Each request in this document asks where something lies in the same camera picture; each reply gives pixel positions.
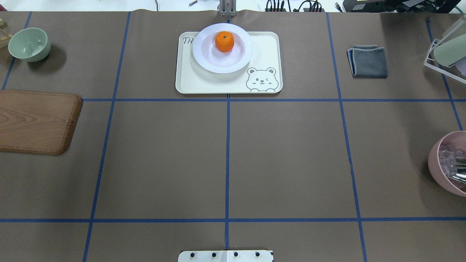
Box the white round plate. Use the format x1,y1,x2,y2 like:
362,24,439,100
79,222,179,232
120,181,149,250
192,23,253,74

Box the orange fruit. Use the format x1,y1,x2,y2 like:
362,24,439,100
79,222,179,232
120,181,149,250
214,31,235,53

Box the cream bear print tray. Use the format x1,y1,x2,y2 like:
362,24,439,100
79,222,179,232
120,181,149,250
175,32,283,94

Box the grey folded cloth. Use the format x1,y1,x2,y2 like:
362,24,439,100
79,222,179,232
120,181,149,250
347,45,388,78

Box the wooden cutting board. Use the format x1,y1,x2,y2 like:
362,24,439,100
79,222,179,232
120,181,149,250
0,90,83,155

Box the pink bowl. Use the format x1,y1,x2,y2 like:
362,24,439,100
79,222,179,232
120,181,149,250
428,131,466,197

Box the light green bowl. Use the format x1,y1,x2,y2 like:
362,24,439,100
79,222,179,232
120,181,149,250
8,28,51,62

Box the clear ice cubes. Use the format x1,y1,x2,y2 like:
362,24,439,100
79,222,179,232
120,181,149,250
438,144,466,183

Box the pale green cup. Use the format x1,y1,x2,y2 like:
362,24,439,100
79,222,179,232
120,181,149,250
433,34,466,67

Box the wooden mug rack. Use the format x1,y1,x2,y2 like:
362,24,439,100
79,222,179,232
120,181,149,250
0,19,13,49

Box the grey metal camera post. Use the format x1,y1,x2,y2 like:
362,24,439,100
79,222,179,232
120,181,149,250
218,0,237,18

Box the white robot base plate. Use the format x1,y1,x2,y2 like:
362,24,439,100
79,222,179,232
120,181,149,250
178,249,274,262

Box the white wire cup rack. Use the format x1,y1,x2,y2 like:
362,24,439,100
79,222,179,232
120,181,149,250
423,15,466,85

